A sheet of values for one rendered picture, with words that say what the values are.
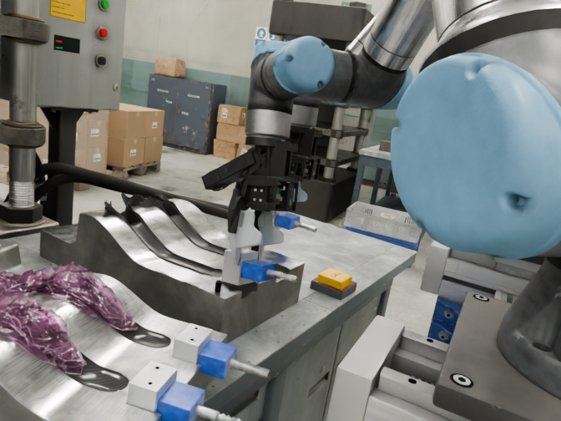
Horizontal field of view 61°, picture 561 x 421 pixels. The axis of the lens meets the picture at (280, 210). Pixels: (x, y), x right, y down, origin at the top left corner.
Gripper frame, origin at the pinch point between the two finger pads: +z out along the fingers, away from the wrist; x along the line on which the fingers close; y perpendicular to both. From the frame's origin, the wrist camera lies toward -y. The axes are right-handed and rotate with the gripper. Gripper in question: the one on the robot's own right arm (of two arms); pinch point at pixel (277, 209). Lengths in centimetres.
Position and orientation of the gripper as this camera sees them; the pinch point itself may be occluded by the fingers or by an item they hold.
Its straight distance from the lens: 111.2
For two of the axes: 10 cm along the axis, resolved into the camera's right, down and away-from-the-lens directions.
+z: -1.5, 9.6, 2.5
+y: 8.3, 2.6, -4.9
